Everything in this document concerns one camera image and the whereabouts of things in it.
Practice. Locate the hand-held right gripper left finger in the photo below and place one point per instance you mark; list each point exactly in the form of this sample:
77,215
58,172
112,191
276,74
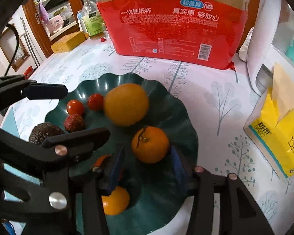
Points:
116,169

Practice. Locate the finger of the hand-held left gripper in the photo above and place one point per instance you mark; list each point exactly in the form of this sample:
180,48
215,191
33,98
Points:
44,91
76,137

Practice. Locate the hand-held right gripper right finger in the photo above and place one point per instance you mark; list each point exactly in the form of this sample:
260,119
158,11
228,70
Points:
177,169

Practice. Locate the red lychee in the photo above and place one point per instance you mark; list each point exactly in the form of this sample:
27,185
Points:
74,123

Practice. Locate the small kumquat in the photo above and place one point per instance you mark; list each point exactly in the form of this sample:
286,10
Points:
102,159

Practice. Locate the cherry tomato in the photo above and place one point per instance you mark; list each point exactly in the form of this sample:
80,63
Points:
75,107
95,101

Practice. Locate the dark avocado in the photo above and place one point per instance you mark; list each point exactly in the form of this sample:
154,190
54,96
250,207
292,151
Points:
45,133

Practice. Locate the stemless mandarin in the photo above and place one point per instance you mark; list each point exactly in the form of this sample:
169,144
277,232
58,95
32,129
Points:
116,202

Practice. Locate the mandarin with stem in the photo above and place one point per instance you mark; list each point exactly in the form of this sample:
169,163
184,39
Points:
152,146

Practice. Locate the dark green scalloped plate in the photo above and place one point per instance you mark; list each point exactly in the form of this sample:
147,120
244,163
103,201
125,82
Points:
156,195

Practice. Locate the large yellow orange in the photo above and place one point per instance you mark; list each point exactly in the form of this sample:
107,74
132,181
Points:
126,104

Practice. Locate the yellow tin box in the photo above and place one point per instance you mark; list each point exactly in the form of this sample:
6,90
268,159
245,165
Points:
67,42

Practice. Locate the pink kitchen appliance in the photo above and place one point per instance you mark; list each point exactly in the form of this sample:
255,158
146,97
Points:
55,24

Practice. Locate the tree print tablecloth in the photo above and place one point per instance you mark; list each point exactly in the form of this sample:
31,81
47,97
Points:
223,107

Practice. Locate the purple cloth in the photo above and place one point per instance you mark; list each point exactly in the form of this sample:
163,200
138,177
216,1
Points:
44,12

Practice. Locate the clear green label bottle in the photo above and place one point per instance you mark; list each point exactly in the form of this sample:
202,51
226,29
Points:
93,22

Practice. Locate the yellow tissue pack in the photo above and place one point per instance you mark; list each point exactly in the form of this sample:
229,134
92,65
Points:
279,137

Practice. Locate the red paper cup package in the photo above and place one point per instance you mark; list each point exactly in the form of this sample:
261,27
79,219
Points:
161,29

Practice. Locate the white cosmetic organizer box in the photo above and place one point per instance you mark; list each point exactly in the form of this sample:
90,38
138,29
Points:
262,41

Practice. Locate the wooden picture frame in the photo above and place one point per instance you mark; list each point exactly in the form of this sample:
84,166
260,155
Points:
19,53

